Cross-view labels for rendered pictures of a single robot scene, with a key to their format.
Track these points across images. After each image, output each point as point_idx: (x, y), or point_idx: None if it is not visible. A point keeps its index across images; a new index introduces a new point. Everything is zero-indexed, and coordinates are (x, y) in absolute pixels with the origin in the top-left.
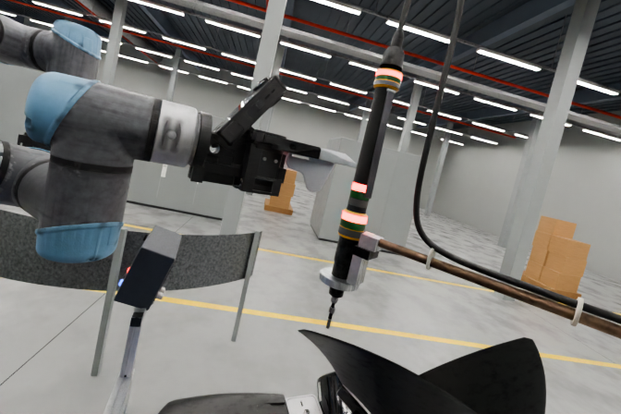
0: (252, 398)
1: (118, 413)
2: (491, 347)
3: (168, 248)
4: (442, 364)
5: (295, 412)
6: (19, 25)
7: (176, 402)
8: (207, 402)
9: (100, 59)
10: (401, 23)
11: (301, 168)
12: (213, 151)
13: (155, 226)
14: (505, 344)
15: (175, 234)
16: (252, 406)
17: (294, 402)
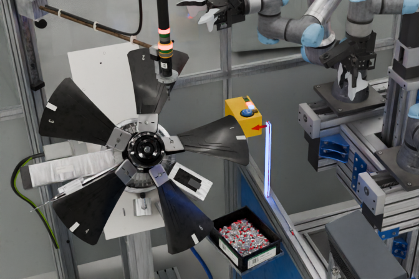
0: (201, 149)
1: (307, 266)
2: (81, 90)
3: (345, 235)
4: (101, 111)
5: (178, 144)
6: None
7: (243, 158)
8: (226, 152)
9: (350, 0)
10: None
11: (199, 9)
12: (237, 10)
13: (399, 266)
14: (75, 85)
15: (373, 278)
16: (201, 144)
17: (178, 147)
